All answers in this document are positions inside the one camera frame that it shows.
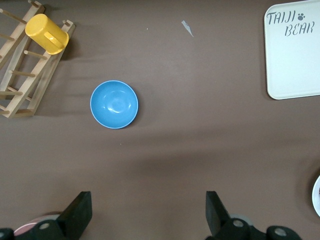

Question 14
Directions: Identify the white round plate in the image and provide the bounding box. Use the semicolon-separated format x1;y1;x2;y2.
311;174;320;218

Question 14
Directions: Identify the wooden mug rack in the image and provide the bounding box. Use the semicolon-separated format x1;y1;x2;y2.
0;0;76;119

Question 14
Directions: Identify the beige bear print tray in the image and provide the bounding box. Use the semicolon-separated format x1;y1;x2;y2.
263;0;320;101

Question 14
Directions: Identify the pink bowl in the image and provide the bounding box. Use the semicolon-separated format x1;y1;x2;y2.
12;211;62;237

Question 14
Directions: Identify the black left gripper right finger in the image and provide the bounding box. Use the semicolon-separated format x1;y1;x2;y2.
204;191;301;240

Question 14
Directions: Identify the blue bowl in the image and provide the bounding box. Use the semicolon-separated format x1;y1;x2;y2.
89;80;140;130

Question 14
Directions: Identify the small grey paper scrap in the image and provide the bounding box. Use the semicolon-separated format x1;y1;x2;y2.
181;20;195;38

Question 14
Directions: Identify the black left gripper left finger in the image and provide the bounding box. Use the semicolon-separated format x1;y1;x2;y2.
13;191;93;240

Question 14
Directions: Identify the yellow mug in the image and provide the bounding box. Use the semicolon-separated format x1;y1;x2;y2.
24;13;70;56

